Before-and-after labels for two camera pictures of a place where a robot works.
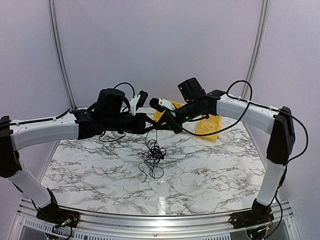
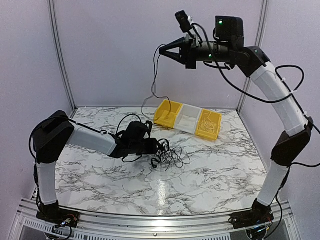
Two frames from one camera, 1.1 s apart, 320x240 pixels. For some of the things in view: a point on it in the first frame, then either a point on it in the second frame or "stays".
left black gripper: (140, 126) -> (153, 149)
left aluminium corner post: (72, 103) stays
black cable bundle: (153, 158) -> (169, 156)
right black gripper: (166, 117) -> (190, 60)
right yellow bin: (207, 125) stays
